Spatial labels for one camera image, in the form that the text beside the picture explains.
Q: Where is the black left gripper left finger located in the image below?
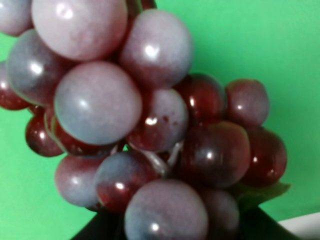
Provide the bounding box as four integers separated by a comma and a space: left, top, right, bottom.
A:
71, 210, 127, 240

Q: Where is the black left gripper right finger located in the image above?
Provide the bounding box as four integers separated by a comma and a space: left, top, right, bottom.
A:
239, 206, 302, 240

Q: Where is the purple artificial grape bunch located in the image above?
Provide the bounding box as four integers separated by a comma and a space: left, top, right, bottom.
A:
0, 0, 290, 240

